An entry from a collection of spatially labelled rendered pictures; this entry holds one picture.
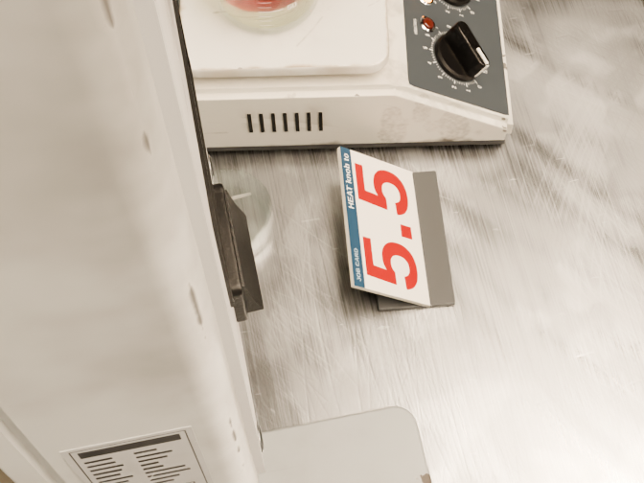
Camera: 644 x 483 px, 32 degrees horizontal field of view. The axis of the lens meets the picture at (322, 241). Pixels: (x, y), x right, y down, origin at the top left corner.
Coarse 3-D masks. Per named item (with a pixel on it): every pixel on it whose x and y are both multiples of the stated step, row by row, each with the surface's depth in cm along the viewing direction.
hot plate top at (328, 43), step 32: (192, 0) 65; (320, 0) 65; (352, 0) 65; (384, 0) 65; (192, 32) 64; (224, 32) 64; (320, 32) 64; (352, 32) 64; (384, 32) 64; (192, 64) 63; (224, 64) 63; (256, 64) 63; (288, 64) 63; (320, 64) 63; (352, 64) 63; (384, 64) 64
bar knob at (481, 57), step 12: (456, 24) 67; (444, 36) 68; (456, 36) 67; (468, 36) 66; (444, 48) 67; (456, 48) 67; (468, 48) 66; (480, 48) 67; (444, 60) 67; (456, 60) 67; (468, 60) 67; (480, 60) 66; (456, 72) 67; (468, 72) 67; (480, 72) 67
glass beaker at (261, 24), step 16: (224, 0) 63; (240, 0) 62; (256, 0) 61; (272, 0) 61; (288, 0) 62; (304, 0) 62; (240, 16) 63; (256, 16) 62; (272, 16) 62; (288, 16) 63; (304, 16) 64; (256, 32) 64; (272, 32) 64; (288, 32) 64
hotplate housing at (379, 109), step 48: (240, 96) 65; (288, 96) 65; (336, 96) 65; (384, 96) 65; (432, 96) 66; (240, 144) 69; (288, 144) 69; (336, 144) 69; (384, 144) 70; (432, 144) 70; (480, 144) 70
